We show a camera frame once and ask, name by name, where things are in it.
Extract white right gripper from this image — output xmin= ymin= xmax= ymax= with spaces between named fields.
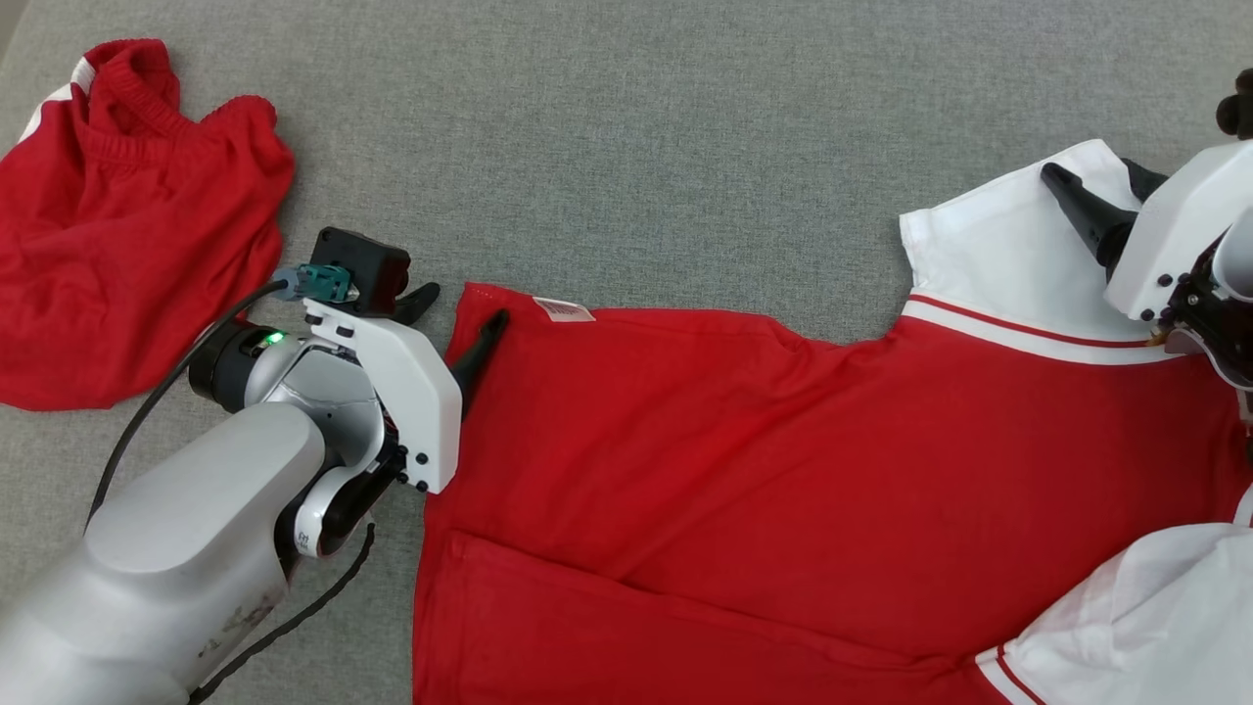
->
xmin=1040 ymin=140 xmax=1253 ymax=324

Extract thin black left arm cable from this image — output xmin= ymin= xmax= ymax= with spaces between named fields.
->
xmin=186 ymin=522 xmax=378 ymax=704

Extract black left camera cable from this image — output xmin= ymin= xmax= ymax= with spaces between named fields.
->
xmin=86 ymin=279 xmax=293 ymax=530

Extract red white polo shirt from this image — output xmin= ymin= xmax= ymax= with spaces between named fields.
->
xmin=411 ymin=137 xmax=1253 ymax=705

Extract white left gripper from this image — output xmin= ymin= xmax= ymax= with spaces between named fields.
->
xmin=256 ymin=282 xmax=511 ymax=495

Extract teal left camera connector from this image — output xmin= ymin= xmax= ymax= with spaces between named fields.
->
xmin=272 ymin=264 xmax=353 ymax=303

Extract red knit shorts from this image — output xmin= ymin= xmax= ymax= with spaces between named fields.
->
xmin=0 ymin=37 xmax=297 ymax=412

